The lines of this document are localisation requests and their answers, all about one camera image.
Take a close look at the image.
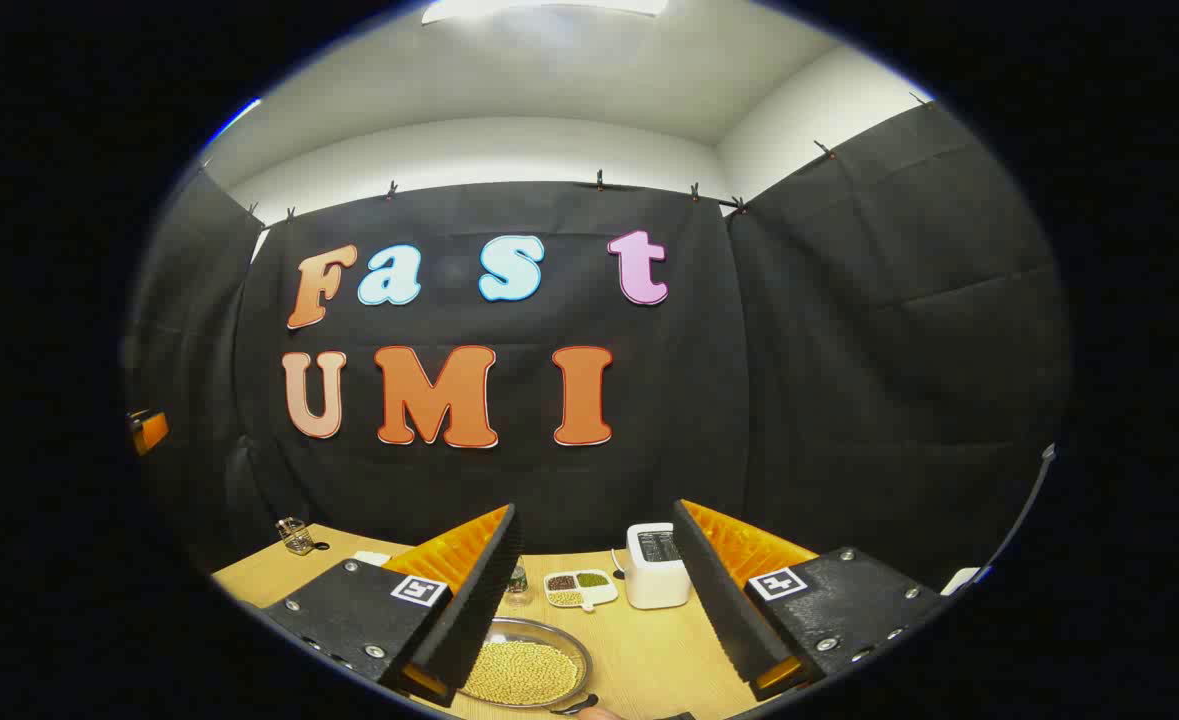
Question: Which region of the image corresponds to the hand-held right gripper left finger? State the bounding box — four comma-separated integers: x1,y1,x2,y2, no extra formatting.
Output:
261,503,525,709

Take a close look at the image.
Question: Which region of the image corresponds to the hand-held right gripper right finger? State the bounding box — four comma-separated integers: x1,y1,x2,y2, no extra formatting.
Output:
671,499,950,703

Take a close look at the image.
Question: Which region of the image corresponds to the stainless steel pot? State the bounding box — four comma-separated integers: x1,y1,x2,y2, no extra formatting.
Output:
459,617,600,716

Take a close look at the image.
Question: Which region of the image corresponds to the white toaster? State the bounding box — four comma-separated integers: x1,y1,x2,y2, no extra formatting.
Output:
626,522,692,610

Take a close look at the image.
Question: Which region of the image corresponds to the pile of soybeans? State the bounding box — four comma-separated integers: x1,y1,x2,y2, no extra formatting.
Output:
464,640,580,706

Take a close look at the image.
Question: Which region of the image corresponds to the white divided dish of beans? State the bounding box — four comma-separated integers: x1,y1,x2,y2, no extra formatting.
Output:
544,569,619,612

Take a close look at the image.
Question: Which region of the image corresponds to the black backdrop cloth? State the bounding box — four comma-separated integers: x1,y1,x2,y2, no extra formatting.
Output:
121,100,1070,591

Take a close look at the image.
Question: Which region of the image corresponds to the ceiling light panel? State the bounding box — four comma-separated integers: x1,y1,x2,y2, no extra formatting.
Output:
421,0,670,25

